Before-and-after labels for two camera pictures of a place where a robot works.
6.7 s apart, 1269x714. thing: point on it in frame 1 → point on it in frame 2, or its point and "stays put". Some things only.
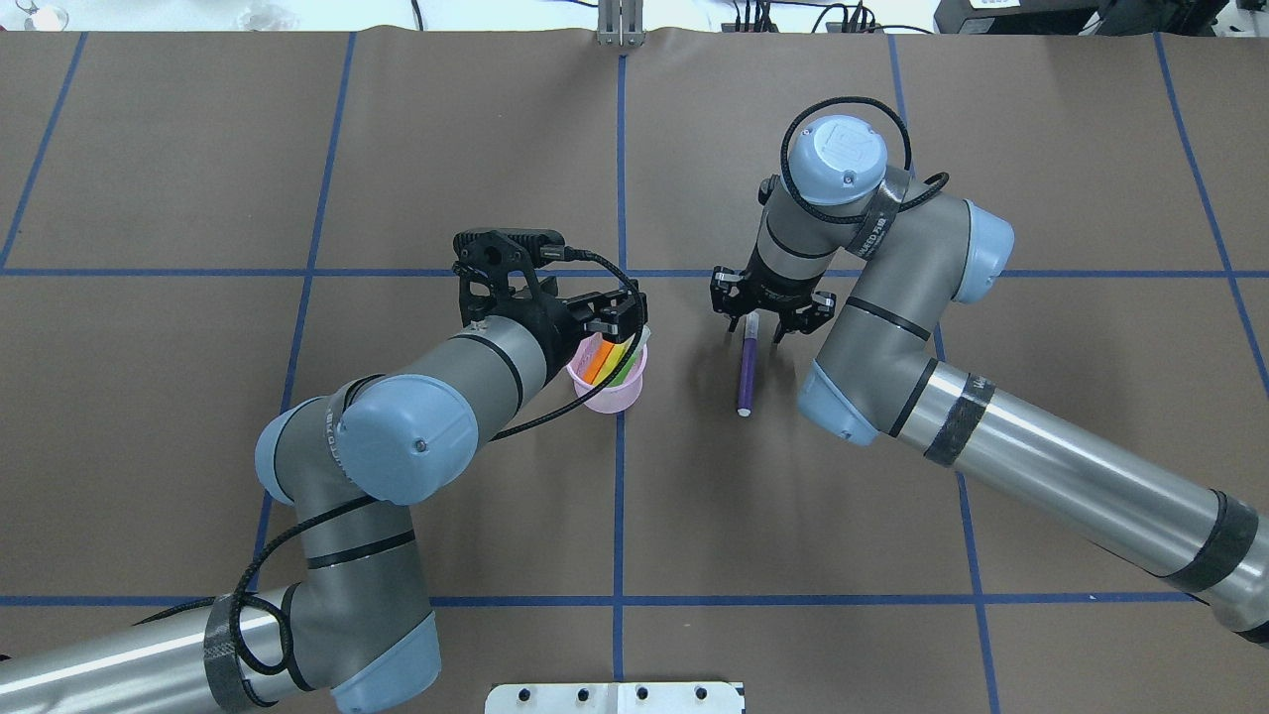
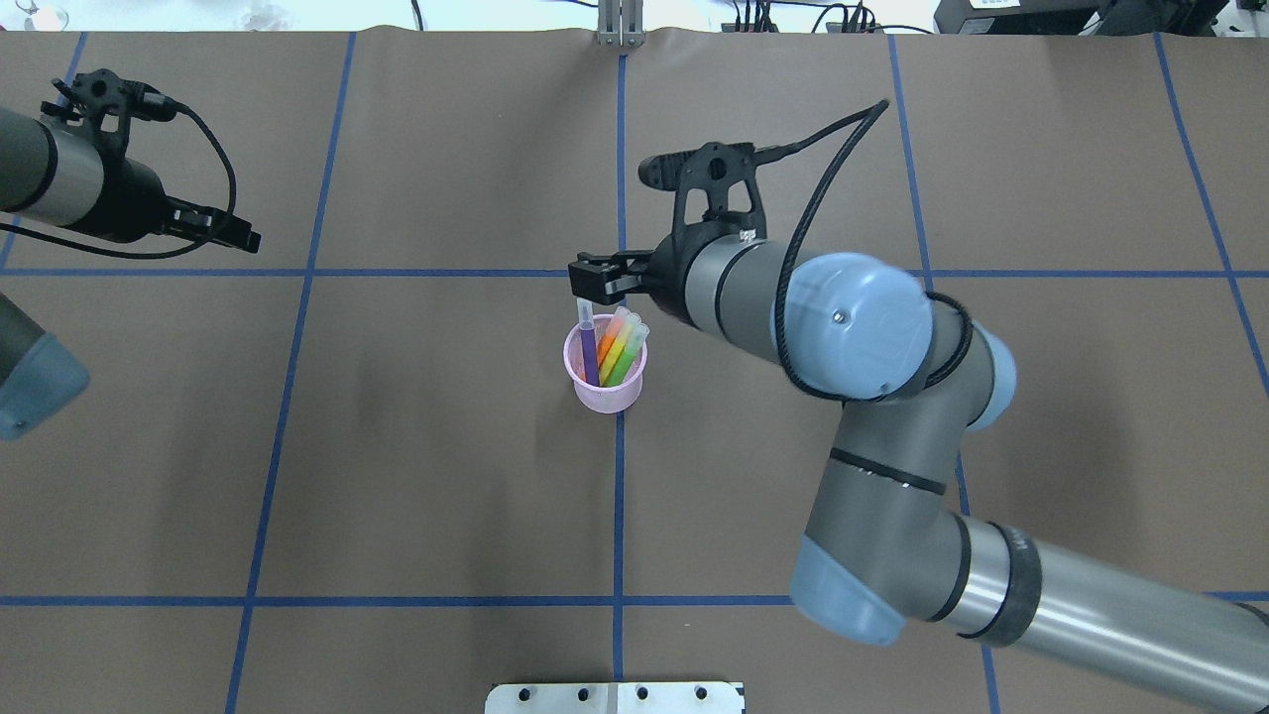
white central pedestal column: (615, 698) stays put
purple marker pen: (751, 339) → (591, 372)
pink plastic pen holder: (613, 400) stays put
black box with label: (1031, 17) stays put
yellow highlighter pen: (613, 359) stays put
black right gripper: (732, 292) → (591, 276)
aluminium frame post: (621, 23) stays put
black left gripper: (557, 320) → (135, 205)
